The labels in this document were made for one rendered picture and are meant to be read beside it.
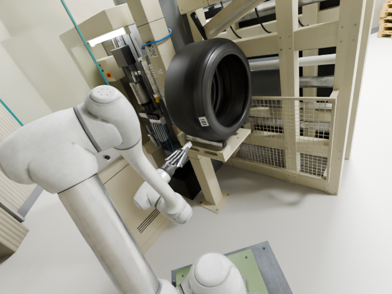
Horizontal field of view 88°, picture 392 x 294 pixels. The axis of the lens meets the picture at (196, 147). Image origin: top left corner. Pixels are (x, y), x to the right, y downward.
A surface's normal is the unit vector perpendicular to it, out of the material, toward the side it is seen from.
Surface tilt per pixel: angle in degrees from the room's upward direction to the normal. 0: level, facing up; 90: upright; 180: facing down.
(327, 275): 0
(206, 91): 85
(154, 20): 90
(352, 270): 0
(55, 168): 70
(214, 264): 10
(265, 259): 0
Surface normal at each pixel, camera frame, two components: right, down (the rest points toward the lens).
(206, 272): -0.18, -0.88
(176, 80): -0.65, -0.01
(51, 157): 0.36, 0.08
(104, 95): 0.15, -0.62
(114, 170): 0.74, 0.18
